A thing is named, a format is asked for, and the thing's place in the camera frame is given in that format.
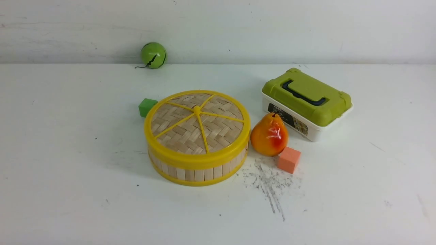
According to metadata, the small green cube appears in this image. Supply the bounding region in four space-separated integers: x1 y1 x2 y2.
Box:
138 98 158 118

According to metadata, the green lidded white storage box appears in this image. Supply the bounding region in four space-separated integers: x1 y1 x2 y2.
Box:
262 68 354 142

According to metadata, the yellow bamboo steamer basket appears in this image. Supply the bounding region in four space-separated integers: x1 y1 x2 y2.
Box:
148 143 249 186

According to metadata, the green ball with black crack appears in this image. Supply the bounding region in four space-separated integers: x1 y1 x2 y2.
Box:
135 42 168 69

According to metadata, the orange yellow pear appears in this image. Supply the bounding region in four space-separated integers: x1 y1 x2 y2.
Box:
250 113 289 157

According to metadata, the salmon orange cube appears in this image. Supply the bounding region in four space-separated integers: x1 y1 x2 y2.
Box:
277 147 301 174

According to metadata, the yellow woven bamboo steamer lid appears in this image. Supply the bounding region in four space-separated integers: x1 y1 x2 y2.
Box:
144 90 250 170

